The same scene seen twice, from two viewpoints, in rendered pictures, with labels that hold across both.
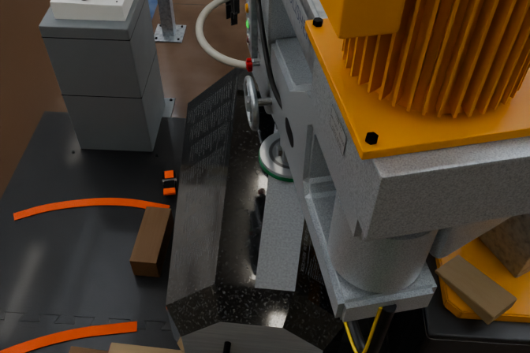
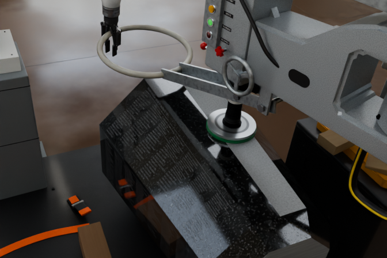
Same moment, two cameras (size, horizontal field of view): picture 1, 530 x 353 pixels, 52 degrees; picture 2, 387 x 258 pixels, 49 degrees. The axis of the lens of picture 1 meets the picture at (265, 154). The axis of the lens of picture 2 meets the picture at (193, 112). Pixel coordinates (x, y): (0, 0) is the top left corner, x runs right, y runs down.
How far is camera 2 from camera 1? 0.87 m
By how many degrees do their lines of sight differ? 26
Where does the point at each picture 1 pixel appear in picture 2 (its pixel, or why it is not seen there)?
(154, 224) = (93, 239)
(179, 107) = (49, 147)
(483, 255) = not seen: hidden behind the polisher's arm
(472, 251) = not seen: hidden behind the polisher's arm
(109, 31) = (10, 80)
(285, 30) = (261, 12)
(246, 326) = (286, 248)
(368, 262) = not seen: outside the picture
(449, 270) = (373, 162)
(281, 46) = (265, 23)
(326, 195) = (351, 108)
